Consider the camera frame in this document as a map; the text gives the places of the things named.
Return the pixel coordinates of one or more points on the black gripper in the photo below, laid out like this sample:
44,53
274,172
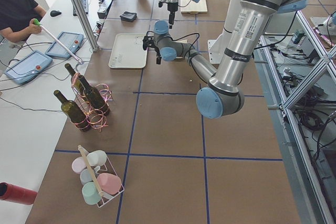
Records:
171,8
148,43

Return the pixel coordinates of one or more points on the bread slice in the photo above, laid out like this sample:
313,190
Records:
185,41

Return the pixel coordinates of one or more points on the cream bear tray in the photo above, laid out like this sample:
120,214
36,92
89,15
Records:
128,52

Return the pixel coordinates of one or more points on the wooden cutting board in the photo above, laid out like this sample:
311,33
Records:
191,7

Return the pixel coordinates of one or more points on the grey folded cloth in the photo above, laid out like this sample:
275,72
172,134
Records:
128,16

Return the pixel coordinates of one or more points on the dark green wine bottle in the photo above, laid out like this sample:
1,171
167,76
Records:
93,96

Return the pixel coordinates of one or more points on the blue teach pendant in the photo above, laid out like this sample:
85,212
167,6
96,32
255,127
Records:
72,41
29,67

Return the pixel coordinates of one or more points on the black keyboard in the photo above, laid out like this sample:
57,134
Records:
85,5

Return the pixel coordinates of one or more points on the black computer mouse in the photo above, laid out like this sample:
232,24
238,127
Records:
55,13

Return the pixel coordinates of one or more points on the white cup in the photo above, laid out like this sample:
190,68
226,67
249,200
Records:
97,158

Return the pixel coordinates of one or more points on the pink cup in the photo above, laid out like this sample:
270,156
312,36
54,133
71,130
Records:
109,183

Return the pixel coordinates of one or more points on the person in black shirt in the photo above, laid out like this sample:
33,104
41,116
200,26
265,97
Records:
17,19

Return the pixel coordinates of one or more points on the mint green cup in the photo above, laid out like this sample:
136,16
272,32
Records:
90,193

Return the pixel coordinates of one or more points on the red cylinder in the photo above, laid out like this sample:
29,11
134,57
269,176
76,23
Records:
13,193

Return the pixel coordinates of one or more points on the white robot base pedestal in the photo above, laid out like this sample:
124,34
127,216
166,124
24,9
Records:
216,47

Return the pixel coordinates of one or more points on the copper wire bottle rack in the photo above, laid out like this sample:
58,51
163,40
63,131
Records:
95,117

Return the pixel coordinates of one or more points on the long stick green handle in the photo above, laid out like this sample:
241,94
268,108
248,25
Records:
78,59

